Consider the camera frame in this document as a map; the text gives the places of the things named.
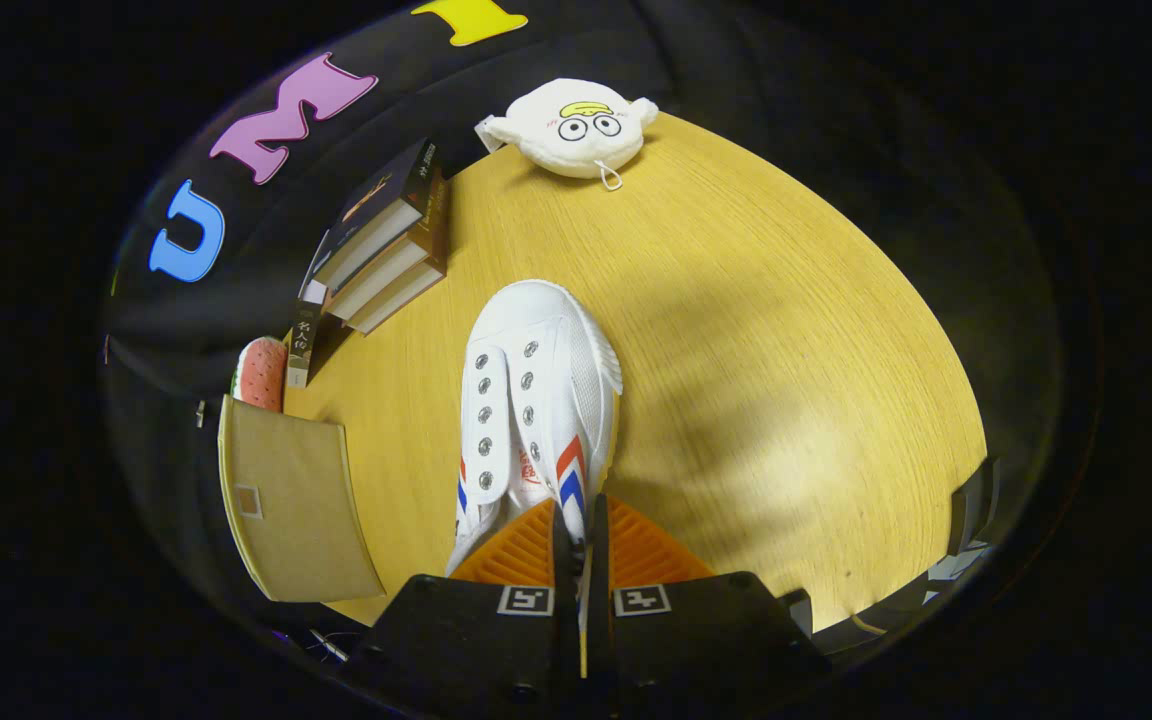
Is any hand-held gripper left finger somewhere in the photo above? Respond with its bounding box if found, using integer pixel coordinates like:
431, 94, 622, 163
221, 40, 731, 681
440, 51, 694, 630
366, 497, 582, 716

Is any beige fabric storage box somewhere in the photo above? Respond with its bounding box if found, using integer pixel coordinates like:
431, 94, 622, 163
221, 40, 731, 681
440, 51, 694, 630
217, 395, 385, 604

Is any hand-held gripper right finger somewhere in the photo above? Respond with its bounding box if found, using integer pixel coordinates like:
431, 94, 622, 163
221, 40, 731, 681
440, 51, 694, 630
586, 495, 829, 719

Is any thin brown book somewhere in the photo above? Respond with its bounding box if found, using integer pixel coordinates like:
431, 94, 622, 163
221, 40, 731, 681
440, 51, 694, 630
346, 258, 447, 336

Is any white plush toy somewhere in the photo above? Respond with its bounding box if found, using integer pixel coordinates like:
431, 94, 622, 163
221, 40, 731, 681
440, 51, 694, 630
476, 78, 659, 191

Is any watermelon slice toy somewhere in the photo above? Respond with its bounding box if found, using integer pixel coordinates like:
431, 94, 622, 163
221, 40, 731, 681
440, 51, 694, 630
232, 337, 289, 413

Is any black hardcover book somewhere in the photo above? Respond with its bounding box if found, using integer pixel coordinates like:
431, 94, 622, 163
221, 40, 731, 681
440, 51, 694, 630
301, 137, 442, 301

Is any white portrait cover book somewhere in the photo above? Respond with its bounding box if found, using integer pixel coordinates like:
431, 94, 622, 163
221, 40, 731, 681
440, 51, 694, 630
286, 280, 329, 389

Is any white canvas shoe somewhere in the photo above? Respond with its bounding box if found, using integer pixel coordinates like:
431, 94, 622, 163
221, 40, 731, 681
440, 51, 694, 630
444, 279, 624, 681

